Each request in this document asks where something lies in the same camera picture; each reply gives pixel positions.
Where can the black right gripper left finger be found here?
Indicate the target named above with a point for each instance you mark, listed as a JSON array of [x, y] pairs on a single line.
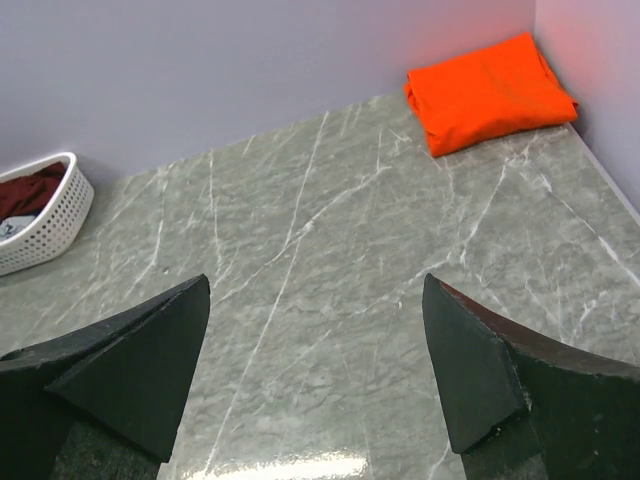
[[104, 401]]

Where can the dark red t shirt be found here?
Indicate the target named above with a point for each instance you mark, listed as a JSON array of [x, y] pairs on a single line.
[[30, 194]]

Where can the blue printed t shirt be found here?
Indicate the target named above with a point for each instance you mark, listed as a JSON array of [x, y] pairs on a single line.
[[16, 229]]

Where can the folded orange t shirt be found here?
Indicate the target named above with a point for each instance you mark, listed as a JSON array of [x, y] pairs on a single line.
[[485, 94]]

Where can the white perforated laundry basket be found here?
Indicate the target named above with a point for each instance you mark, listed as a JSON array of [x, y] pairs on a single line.
[[53, 230]]

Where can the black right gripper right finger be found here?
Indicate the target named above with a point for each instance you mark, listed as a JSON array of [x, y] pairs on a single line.
[[520, 405]]

